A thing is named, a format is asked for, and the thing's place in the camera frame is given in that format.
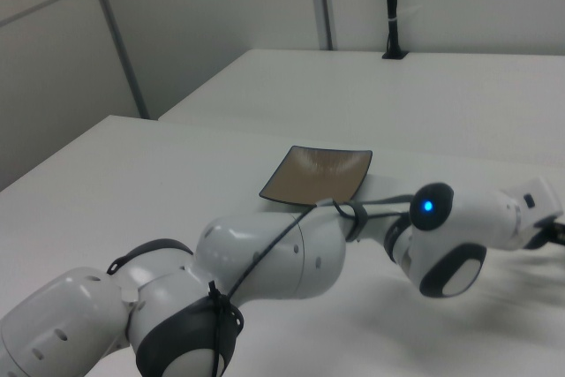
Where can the grey partition corner post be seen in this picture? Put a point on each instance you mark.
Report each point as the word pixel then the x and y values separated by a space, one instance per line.
pixel 118 37

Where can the white and dark gripper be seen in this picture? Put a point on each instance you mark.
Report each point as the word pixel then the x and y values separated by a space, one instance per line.
pixel 536 200

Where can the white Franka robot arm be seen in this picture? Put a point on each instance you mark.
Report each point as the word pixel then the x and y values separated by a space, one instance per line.
pixel 273 253

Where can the square brown ceramic plate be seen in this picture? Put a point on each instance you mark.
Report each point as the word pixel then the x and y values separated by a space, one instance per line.
pixel 318 174

